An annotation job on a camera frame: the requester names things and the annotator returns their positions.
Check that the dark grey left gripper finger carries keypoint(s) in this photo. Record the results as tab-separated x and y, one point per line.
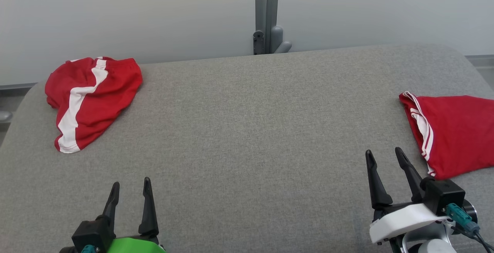
148	214
112	203

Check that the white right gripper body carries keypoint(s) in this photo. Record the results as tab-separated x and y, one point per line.
401	220

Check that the grey metal partition post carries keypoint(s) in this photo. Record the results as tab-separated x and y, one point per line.
267	2

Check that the light grey rounded post foot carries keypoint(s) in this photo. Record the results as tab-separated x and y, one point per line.
278	43

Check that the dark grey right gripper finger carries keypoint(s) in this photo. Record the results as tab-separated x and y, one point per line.
413	179
378	191

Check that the dark grey post bracket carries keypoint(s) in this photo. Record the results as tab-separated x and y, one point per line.
258	43

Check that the red shorts with white stripe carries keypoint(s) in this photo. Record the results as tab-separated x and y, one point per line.
112	95

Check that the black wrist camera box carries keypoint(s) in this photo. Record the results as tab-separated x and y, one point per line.
444	195
90	233

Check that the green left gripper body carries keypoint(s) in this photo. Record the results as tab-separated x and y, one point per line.
135	246

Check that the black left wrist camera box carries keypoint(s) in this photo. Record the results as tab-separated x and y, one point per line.
90	233

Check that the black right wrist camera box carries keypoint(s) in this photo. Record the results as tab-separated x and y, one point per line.
444	195

